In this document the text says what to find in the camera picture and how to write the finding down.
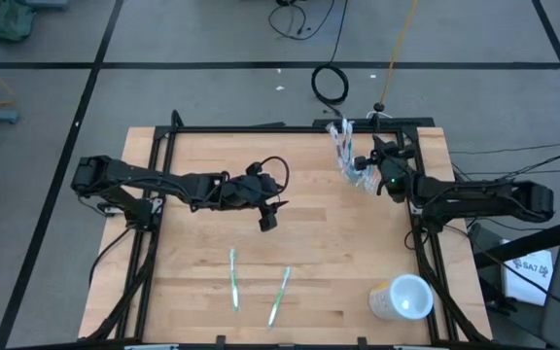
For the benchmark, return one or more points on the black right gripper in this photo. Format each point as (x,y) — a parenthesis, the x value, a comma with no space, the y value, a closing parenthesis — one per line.
(394,175)

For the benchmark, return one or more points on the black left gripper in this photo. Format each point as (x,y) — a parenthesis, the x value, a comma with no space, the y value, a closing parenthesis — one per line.
(248,192)

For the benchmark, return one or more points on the white toothbrush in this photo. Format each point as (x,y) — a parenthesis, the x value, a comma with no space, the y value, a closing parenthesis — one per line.
(333,133)
(343,127)

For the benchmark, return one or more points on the green toothbrush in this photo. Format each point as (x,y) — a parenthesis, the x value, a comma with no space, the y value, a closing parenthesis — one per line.
(233,279)
(279,297)

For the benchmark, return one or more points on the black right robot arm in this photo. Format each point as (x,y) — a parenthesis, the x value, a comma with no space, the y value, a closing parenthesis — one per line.
(479,199)

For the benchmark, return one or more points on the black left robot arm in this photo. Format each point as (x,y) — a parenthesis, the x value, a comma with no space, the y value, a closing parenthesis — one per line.
(163,180)

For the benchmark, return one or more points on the clear acrylic organizer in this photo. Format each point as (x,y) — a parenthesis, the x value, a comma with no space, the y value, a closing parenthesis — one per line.
(370,187)

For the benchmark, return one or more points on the black table clamp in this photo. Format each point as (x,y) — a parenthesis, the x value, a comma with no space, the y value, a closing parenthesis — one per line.
(361,342)
(220,340)

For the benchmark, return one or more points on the white cup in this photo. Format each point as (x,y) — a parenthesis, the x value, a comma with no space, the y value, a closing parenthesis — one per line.
(406,296)

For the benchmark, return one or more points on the black diagonal beam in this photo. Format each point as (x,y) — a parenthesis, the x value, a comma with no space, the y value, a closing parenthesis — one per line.
(533,241)

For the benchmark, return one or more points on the white flat bar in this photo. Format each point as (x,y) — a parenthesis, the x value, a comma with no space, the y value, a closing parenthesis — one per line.
(151,347)
(421,347)

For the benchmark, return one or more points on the white labelled box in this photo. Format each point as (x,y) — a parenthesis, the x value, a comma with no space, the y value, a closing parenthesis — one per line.
(528,282)

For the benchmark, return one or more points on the green bag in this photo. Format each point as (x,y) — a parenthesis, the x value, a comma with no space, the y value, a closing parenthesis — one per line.
(8,19)

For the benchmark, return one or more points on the black metal table frame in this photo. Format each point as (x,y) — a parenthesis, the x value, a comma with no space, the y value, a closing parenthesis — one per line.
(285,129)

